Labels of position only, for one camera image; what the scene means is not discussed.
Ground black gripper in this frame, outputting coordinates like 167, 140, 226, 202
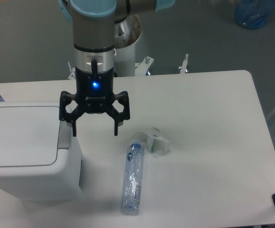
59, 68, 130, 137

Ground white trash can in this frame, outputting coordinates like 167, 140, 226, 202
0, 102, 83, 201

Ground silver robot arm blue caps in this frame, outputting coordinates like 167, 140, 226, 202
59, 0, 175, 136

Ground crumpled white paper wrapper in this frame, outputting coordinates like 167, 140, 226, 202
133, 127, 171, 158

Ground clear crushed plastic bottle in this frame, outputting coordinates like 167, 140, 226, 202
121, 140, 144, 216

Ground blue plastic bag on floor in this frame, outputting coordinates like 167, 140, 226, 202
234, 0, 275, 29

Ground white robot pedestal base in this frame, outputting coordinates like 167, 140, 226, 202
69, 14, 154, 79

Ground white levelling foot bracket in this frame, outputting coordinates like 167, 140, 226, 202
178, 53, 189, 74

